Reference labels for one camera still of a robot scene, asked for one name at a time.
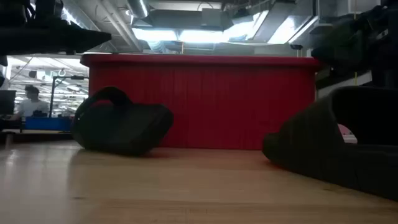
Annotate black background monitor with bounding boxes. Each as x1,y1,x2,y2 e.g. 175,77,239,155
0,90,16,115

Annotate black slide sandal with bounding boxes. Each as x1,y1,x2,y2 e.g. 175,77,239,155
70,86,175,156
262,86,398,202

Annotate pink slide sandal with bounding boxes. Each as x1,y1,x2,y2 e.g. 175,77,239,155
338,123,358,144

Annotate person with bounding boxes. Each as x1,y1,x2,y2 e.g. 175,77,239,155
17,85,50,118

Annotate background workbench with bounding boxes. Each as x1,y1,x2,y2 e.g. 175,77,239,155
0,128,74,144

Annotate smooth silver ceiling duct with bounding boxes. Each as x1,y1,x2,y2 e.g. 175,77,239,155
126,0,150,19

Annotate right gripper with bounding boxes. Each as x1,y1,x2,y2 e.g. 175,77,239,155
312,6,383,77

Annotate black metal stand frame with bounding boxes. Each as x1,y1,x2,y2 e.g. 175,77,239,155
49,75,90,118

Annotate red plastic bin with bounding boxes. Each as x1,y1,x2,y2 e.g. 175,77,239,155
80,53,321,151

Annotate bright ceiling light panel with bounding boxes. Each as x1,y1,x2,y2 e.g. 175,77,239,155
132,27,231,44

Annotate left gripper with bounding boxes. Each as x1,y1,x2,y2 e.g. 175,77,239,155
0,20,112,57

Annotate grey ceiling duct box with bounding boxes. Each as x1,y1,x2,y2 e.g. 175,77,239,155
201,7,230,28

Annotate blue background bin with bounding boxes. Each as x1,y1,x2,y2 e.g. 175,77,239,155
24,116,73,131

